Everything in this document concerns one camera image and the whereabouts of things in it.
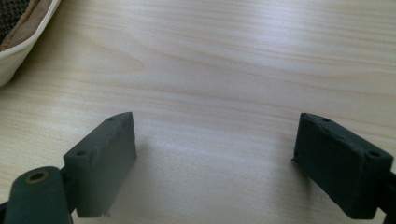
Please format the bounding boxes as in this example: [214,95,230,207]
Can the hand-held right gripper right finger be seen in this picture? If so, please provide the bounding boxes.
[290,112,394,220]

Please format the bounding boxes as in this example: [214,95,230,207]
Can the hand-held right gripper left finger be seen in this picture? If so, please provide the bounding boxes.
[63,111,138,218]

